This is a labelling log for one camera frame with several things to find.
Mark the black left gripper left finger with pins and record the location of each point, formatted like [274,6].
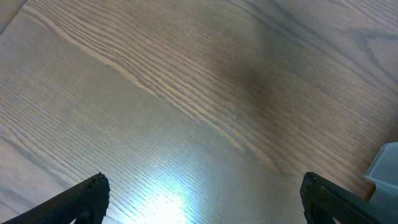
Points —
[86,202]

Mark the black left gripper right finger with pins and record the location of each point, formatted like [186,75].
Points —
[325,202]

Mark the clear plastic storage bin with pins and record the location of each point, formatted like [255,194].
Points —
[383,173]

